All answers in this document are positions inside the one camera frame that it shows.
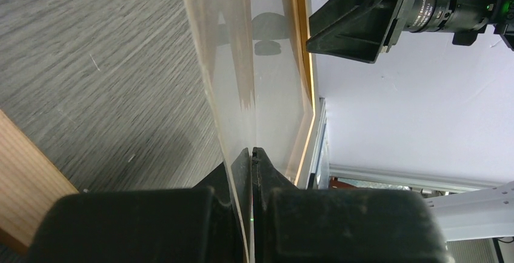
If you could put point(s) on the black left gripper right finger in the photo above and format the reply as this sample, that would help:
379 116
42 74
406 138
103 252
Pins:
342 225

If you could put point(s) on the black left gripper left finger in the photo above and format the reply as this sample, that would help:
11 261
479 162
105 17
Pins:
197 224

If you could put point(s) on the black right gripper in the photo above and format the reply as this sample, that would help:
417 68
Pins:
358 30

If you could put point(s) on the transparent acrylic sheet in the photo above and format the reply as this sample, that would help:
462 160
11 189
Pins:
258 80

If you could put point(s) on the wooden picture frame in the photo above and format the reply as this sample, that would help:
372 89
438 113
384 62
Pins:
97 96

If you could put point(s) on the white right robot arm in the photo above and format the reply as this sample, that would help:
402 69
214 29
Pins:
486 213

